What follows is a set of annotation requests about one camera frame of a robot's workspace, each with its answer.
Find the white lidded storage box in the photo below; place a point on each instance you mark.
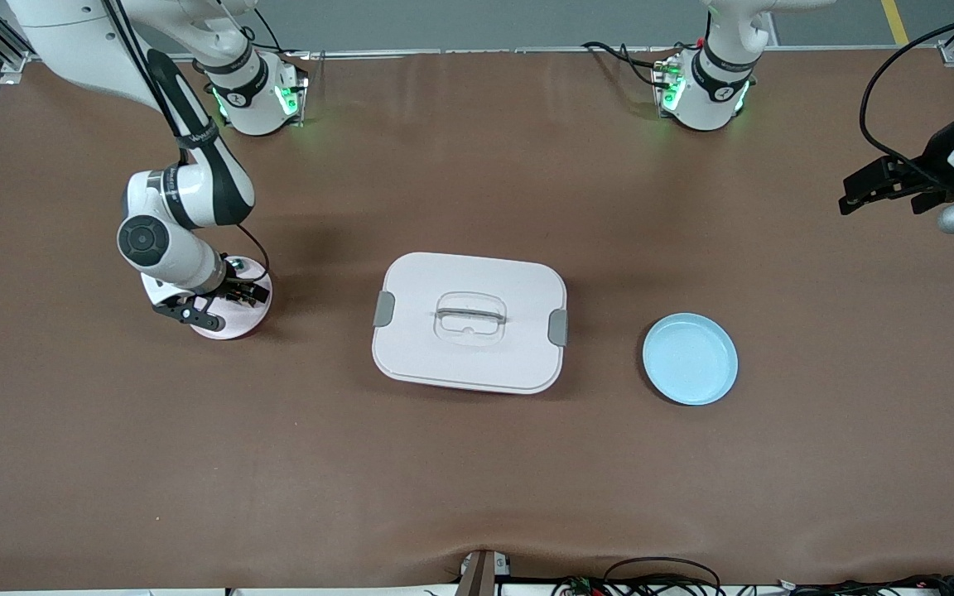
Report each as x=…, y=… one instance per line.
x=469, y=356

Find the pink round plate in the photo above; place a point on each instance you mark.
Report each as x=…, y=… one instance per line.
x=241, y=323

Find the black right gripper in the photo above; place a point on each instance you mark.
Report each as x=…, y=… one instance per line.
x=236, y=287

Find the metal table edge rail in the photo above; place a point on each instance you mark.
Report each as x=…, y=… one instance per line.
x=485, y=51

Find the brown camera mount post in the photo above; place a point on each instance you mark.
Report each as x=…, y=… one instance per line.
x=481, y=575

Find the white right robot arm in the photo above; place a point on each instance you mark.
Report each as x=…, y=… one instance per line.
x=195, y=194

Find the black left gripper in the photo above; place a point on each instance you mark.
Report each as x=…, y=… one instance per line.
x=938, y=155

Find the orange and black switch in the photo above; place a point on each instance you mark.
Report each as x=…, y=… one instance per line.
x=247, y=293

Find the light blue round plate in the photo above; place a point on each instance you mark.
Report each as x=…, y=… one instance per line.
x=690, y=360

